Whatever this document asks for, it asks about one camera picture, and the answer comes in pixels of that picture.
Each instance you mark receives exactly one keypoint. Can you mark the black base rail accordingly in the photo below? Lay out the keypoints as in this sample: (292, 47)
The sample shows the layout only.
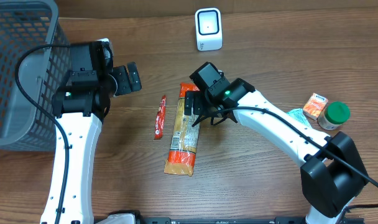
(276, 220)

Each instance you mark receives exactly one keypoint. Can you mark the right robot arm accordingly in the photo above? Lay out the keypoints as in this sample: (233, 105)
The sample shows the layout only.
(331, 169)

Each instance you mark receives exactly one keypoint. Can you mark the white barcode scanner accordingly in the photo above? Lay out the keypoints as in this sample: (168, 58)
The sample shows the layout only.
(208, 26)

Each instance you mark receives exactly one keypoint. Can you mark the grey plastic mesh basket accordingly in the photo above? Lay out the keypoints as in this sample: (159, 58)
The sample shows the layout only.
(23, 26)

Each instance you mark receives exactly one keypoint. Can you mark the teal tissue pack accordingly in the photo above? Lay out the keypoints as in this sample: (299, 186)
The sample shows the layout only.
(297, 114)

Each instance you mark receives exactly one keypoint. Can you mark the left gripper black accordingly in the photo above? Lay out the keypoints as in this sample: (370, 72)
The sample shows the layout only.
(121, 80)

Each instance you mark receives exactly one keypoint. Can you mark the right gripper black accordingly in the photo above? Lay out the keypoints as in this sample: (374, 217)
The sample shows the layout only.
(197, 101)

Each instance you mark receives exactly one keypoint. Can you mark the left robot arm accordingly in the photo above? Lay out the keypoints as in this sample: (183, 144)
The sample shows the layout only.
(79, 107)

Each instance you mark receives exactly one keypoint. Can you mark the spaghetti pack orange ends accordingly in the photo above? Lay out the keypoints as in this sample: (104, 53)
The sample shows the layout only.
(182, 153)

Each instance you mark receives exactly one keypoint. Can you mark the orange tissue pack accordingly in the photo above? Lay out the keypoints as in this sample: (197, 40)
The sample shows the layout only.
(314, 106)

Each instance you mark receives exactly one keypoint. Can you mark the red chocolate bar wrapper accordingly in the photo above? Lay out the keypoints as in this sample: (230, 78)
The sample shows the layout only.
(160, 119)

